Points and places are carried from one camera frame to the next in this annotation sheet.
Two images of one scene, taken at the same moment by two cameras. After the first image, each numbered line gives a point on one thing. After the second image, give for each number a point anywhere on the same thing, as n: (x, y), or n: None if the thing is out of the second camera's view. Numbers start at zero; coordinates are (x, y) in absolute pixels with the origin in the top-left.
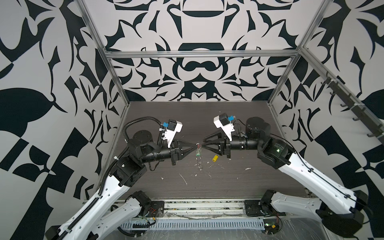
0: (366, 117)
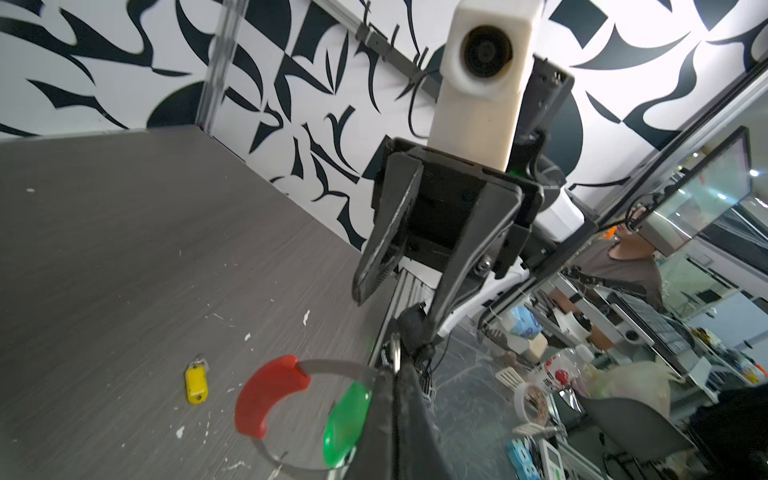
0: (430, 83)
